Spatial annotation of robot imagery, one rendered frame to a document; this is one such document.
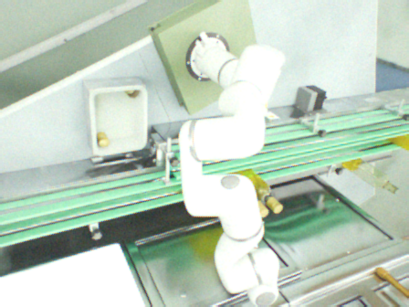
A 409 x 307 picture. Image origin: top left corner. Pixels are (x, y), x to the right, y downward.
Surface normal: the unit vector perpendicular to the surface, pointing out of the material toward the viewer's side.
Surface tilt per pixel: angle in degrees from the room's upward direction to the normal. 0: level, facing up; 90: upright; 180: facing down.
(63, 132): 0
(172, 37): 1
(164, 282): 90
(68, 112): 0
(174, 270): 90
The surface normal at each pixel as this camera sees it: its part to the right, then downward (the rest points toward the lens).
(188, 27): 0.45, 0.51
